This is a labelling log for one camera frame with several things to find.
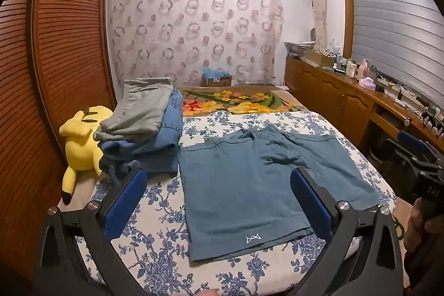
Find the yellow plush toy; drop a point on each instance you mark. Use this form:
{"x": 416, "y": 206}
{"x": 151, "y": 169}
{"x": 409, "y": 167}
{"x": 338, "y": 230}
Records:
{"x": 81, "y": 147}

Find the person's right forearm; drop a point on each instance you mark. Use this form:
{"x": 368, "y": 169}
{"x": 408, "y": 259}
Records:
{"x": 425, "y": 271}

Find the blue floral bed sheet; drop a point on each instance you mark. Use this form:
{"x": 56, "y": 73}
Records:
{"x": 163, "y": 233}

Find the folded blue denim jeans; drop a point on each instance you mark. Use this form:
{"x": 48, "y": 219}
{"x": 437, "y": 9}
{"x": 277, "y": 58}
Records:
{"x": 163, "y": 147}

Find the open brown cardboard box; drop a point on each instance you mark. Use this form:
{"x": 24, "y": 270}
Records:
{"x": 319, "y": 57}

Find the beige wrapped pipe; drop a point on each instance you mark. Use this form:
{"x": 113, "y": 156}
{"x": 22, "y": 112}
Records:
{"x": 319, "y": 4}

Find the folded grey pants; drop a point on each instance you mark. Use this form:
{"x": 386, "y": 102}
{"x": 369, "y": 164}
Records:
{"x": 138, "y": 108}

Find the grey window blind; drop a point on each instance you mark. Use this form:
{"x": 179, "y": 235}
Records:
{"x": 392, "y": 22}

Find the wooden louvered wardrobe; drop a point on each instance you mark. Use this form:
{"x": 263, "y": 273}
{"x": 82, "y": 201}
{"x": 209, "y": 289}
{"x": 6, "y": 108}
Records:
{"x": 69, "y": 39}

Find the light blue cloth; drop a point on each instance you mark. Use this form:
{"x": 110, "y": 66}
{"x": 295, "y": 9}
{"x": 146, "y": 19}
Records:
{"x": 215, "y": 71}

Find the person's right hand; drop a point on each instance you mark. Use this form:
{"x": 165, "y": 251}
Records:
{"x": 414, "y": 226}

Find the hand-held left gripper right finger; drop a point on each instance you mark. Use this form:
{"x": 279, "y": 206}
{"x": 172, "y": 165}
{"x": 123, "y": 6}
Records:
{"x": 310, "y": 204}

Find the beige flowered blanket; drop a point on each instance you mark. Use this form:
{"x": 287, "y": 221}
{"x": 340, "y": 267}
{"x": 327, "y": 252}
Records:
{"x": 242, "y": 102}

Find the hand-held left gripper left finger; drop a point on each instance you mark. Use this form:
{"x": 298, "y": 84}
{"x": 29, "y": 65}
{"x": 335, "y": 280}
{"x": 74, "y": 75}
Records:
{"x": 125, "y": 207}

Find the pink bottle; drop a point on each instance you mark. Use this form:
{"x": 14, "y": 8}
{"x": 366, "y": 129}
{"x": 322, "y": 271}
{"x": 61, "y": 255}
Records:
{"x": 364, "y": 69}

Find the teal short pants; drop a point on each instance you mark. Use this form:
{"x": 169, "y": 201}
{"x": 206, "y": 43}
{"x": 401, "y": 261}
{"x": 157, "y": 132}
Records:
{"x": 236, "y": 192}

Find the small cardboard box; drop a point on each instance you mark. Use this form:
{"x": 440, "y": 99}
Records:
{"x": 216, "y": 82}

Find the pink tissue pack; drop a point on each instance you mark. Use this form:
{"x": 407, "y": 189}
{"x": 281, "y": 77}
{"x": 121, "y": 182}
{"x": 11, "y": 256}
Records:
{"x": 367, "y": 82}

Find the white bottle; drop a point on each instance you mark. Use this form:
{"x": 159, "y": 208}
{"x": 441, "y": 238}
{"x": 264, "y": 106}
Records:
{"x": 351, "y": 69}

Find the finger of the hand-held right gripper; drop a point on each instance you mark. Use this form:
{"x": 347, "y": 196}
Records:
{"x": 409, "y": 137}
{"x": 399, "y": 157}

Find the long wooden cabinet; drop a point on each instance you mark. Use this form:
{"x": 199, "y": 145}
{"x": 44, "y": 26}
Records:
{"x": 333, "y": 96}

